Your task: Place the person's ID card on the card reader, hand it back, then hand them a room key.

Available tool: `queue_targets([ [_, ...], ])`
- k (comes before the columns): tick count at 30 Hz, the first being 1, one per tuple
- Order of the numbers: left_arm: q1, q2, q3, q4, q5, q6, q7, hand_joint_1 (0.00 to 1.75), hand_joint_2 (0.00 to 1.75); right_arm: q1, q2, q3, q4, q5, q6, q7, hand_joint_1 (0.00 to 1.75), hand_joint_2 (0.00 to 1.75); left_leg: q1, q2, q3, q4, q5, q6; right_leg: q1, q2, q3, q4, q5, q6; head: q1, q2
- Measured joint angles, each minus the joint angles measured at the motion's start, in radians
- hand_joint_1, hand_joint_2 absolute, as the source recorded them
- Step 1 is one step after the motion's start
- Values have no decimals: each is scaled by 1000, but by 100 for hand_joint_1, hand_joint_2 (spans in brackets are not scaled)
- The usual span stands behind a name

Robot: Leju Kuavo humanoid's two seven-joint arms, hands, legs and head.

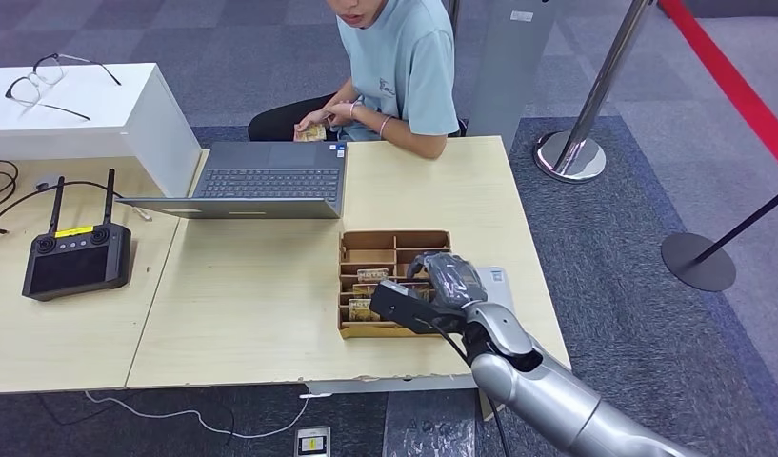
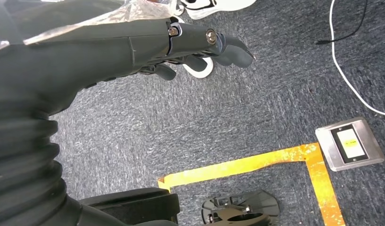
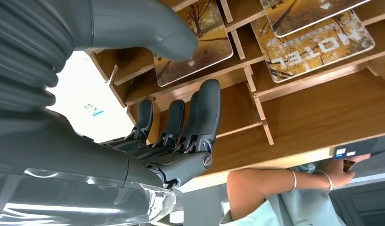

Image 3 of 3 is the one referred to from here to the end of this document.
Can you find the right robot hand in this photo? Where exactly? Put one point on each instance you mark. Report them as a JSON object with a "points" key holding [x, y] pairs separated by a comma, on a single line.
{"points": [[70, 149]]}

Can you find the person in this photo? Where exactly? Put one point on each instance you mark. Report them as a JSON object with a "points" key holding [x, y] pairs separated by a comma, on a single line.
{"points": [[304, 209]]}

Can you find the grey laptop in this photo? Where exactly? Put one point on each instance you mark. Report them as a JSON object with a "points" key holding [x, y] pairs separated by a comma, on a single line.
{"points": [[373, 146]]}

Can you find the right wrist clear guard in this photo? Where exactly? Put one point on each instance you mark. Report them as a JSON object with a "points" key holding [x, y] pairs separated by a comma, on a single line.
{"points": [[86, 202]]}

